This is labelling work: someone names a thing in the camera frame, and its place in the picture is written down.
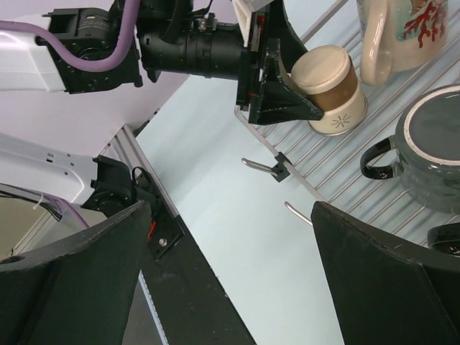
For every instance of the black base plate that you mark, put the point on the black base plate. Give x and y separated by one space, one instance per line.
192 305

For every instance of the small steel cup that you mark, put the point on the small steel cup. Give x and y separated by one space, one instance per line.
327 75

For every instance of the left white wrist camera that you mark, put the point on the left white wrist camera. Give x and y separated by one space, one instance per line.
243 10

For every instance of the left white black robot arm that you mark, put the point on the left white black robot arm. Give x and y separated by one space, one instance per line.
74 78

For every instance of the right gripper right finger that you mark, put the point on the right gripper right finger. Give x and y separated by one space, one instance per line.
385 289

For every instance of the dark green mug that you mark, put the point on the dark green mug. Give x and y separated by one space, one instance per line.
423 152

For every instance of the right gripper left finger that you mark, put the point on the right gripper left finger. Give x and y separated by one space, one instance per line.
77 290

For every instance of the metal wire dish rack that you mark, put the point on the metal wire dish rack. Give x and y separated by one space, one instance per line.
328 167

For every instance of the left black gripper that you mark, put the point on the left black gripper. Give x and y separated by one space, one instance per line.
175 38

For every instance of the beige mug coral print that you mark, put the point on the beige mug coral print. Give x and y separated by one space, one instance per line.
399 35

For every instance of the aluminium frame rail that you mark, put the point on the aluminium frame rail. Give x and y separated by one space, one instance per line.
124 147

